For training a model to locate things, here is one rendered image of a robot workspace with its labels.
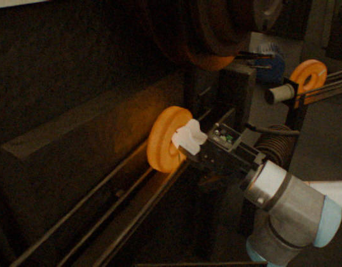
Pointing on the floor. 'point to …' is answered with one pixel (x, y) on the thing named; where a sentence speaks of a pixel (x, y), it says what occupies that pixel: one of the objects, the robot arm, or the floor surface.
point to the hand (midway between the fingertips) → (172, 133)
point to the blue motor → (276, 71)
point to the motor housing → (268, 142)
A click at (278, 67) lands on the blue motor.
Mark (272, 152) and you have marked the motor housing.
